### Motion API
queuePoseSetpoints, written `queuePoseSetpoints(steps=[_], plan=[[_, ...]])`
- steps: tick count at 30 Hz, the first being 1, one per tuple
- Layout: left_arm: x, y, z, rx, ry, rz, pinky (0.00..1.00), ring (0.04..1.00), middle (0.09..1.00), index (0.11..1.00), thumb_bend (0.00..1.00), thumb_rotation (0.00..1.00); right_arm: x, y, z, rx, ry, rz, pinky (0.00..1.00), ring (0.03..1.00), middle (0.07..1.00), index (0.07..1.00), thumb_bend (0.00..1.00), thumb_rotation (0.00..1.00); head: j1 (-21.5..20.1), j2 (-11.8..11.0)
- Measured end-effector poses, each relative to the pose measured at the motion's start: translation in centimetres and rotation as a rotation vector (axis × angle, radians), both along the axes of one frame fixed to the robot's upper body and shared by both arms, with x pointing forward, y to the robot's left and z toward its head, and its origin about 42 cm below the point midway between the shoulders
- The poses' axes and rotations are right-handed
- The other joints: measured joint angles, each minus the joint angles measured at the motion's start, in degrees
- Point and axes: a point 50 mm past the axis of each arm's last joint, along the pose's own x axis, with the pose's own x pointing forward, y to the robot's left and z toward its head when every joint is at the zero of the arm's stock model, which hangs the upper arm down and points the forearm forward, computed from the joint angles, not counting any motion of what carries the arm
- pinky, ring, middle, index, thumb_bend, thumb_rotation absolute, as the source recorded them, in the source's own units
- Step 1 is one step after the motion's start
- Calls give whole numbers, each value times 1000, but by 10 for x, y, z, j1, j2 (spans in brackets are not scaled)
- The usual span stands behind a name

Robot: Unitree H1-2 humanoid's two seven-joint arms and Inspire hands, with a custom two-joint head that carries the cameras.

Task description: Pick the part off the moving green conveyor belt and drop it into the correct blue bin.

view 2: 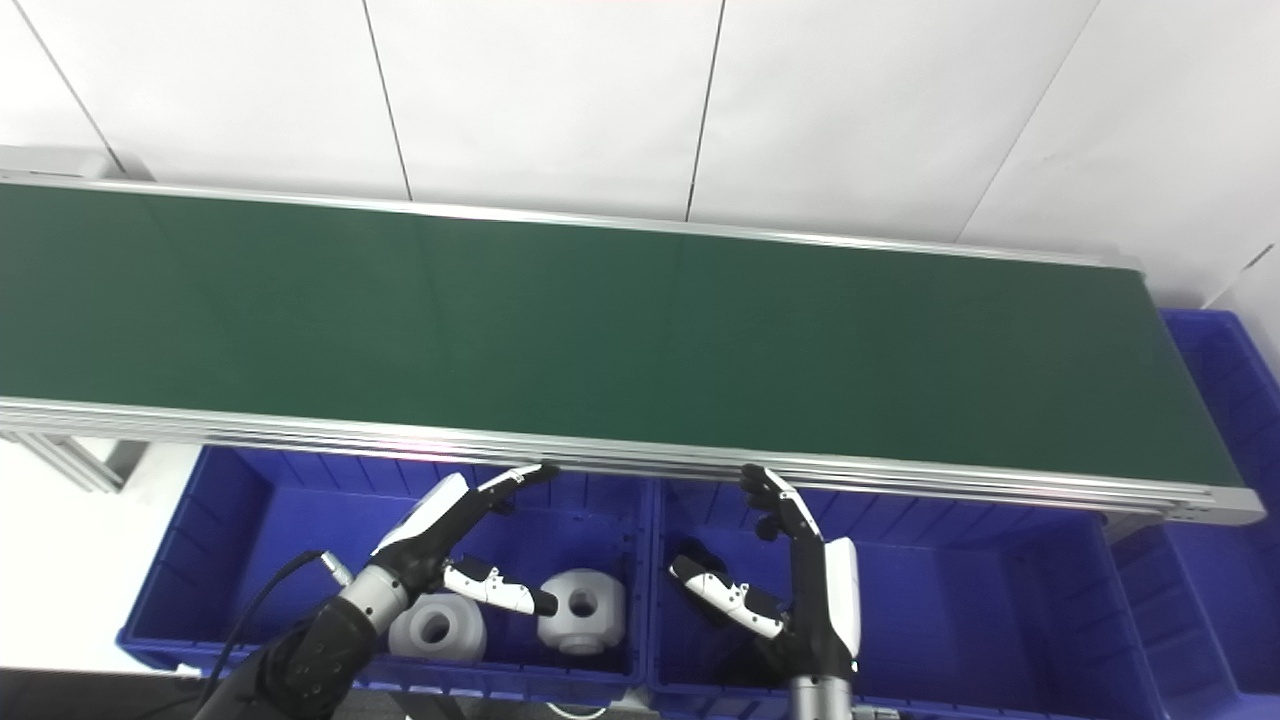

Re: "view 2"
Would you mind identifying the blue plastic bin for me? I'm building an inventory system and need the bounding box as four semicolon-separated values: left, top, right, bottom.
1105;308;1280;720
645;480;1167;720
117;445;657;707

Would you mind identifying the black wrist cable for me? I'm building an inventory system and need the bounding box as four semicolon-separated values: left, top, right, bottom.
198;549;357;706

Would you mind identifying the grey conveyor end housing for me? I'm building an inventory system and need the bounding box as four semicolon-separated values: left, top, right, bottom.
0;145;127;184

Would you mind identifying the green conveyor belt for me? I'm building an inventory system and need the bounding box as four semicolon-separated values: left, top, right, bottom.
0;183;1246;491
0;145;1267;527

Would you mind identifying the white round part with hole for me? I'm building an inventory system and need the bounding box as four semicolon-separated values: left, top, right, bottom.
388;593;488;663
537;568;628;657

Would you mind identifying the aluminium conveyor leg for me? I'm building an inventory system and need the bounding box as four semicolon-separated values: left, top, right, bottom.
15;435;151;494

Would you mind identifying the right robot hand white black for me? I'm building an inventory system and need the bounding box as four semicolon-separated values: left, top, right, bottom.
668;464;862;683

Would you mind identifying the dark platform edge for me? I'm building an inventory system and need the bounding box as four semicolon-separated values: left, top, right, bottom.
0;667;217;720

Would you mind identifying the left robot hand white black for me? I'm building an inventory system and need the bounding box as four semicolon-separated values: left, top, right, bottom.
372;463;561;618

